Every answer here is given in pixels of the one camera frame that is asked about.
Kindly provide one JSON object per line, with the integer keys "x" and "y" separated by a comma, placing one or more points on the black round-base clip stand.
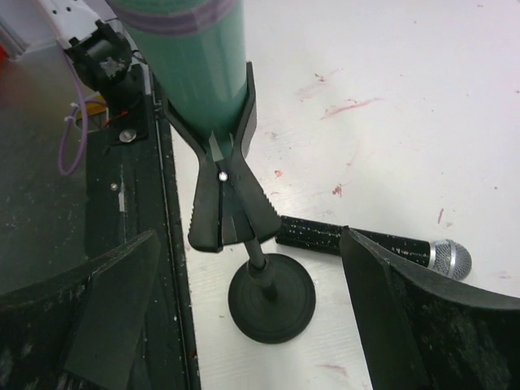
{"x": 271, "y": 297}

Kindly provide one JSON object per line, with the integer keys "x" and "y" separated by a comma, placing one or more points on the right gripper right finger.
{"x": 422, "y": 330}

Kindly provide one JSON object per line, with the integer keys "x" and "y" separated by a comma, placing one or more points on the teal plastic microphone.
{"x": 196, "y": 50}

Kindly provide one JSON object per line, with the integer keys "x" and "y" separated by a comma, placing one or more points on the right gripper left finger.
{"x": 80, "y": 329}

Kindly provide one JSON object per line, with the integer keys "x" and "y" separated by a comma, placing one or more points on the black front mounting rail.
{"x": 131, "y": 188}

